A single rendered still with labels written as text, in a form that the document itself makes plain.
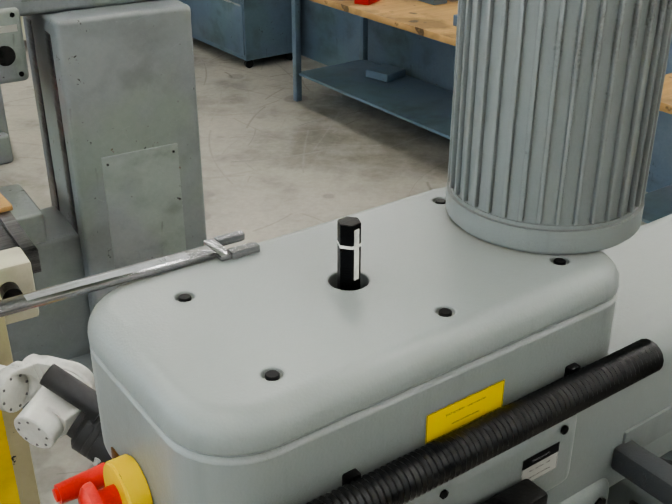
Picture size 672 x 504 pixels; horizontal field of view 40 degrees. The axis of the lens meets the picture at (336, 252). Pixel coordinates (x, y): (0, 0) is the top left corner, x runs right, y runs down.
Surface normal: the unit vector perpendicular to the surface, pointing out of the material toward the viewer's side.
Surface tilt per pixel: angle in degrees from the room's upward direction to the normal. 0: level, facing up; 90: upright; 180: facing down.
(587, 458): 90
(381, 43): 90
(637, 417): 90
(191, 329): 0
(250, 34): 90
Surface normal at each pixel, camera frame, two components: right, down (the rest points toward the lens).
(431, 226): 0.00, -0.89
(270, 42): 0.58, 0.37
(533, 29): -0.49, 0.40
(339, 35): -0.81, 0.27
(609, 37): 0.18, 0.45
